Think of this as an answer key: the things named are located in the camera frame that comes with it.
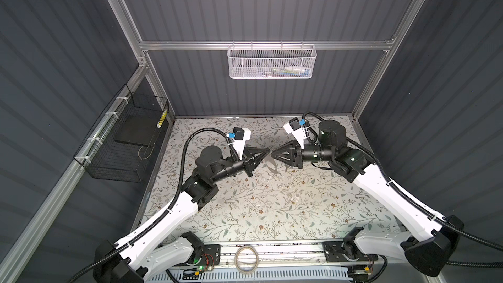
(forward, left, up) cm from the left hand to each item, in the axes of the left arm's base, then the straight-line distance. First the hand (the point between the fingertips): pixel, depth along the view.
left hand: (272, 155), depth 60 cm
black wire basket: (+10, +55, -8) cm, 56 cm away
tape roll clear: (-23, +9, -37) cm, 44 cm away
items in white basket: (+50, -11, -1) cm, 51 cm away
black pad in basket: (+15, +49, -5) cm, 52 cm away
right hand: (+2, -2, -2) cm, 3 cm away
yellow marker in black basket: (+24, +44, -8) cm, 51 cm away
